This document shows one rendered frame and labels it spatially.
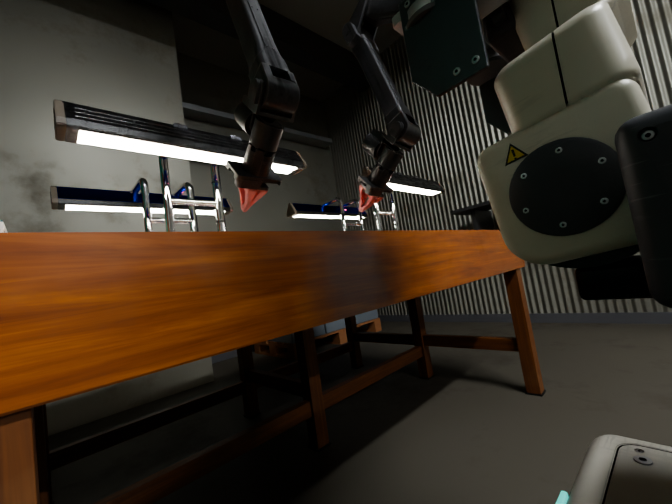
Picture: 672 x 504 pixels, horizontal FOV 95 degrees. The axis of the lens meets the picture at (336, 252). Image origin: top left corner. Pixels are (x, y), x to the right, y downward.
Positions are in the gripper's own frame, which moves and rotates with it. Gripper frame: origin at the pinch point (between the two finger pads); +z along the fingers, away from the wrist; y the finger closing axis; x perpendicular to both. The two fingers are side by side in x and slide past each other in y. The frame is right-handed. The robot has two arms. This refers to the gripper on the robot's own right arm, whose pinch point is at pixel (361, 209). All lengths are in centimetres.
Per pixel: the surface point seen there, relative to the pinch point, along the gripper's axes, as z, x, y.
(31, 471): 13, 35, 73
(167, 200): 20, -30, 44
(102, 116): -1, -28, 60
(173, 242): -3, 18, 58
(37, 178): 107, -185, 71
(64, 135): 4, -27, 67
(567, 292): 39, 45, -246
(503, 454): 46, 74, -37
